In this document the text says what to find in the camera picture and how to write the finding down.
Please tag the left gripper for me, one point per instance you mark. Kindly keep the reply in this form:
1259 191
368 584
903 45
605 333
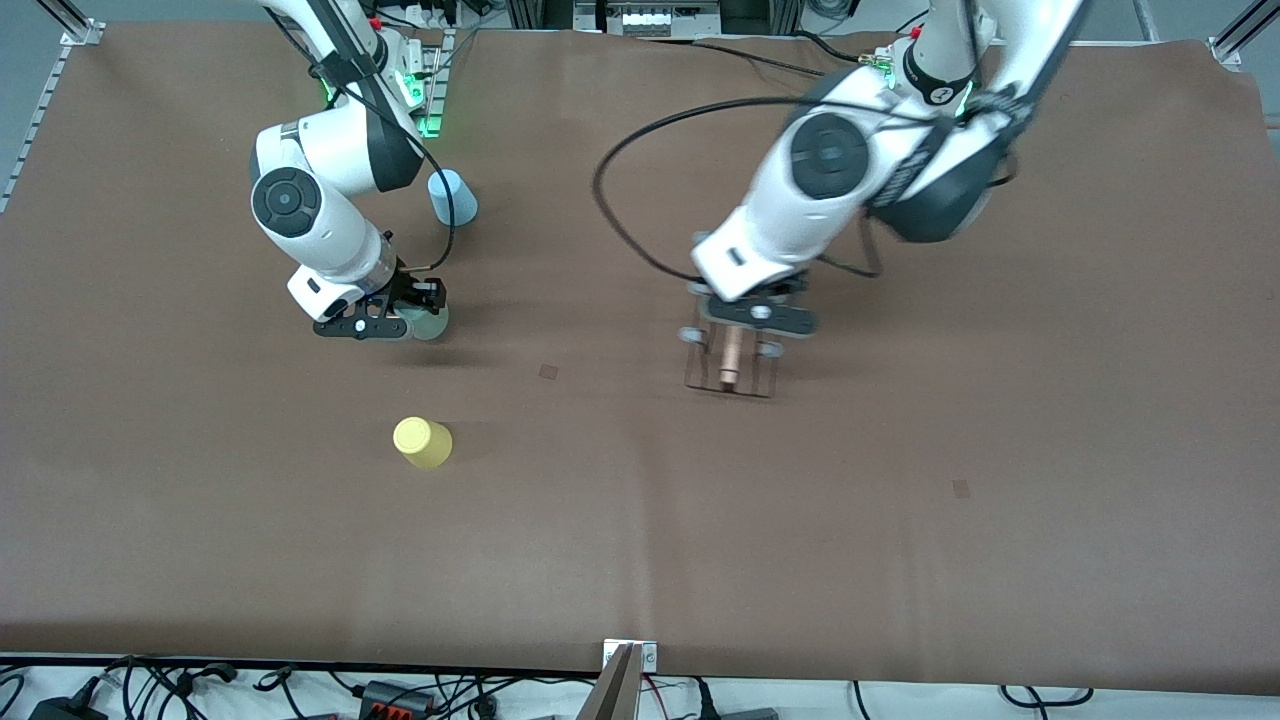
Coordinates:
794 283

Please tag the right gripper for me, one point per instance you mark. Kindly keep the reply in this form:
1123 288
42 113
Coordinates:
404 289

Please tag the mint green plastic cup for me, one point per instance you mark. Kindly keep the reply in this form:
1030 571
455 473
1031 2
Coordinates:
432 325

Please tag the yellow plastic cup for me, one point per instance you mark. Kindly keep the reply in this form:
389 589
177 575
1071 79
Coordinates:
423 443

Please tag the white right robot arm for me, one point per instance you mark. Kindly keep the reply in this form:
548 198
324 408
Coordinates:
300 200

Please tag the light blue plastic cup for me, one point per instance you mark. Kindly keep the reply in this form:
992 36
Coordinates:
462 200

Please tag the white power strip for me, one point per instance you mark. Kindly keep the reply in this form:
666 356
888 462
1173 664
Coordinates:
650 20

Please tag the brown table cover sheet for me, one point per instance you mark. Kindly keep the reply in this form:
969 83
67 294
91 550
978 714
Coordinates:
800 550

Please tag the orange black connector block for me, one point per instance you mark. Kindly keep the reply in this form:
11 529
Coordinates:
395 697

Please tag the black plug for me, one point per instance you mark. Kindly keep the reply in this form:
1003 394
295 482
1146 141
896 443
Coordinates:
706 700

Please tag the black power adapter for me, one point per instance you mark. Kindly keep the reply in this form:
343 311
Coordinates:
65 712

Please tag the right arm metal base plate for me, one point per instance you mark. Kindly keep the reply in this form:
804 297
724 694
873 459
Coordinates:
432 95

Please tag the small metal bracket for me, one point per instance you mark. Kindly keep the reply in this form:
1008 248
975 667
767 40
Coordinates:
648 655

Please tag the aluminium frame rail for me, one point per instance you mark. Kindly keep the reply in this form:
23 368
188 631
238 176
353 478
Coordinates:
1235 45
80 30

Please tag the grey camera mount bar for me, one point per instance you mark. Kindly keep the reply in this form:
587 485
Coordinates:
612 695

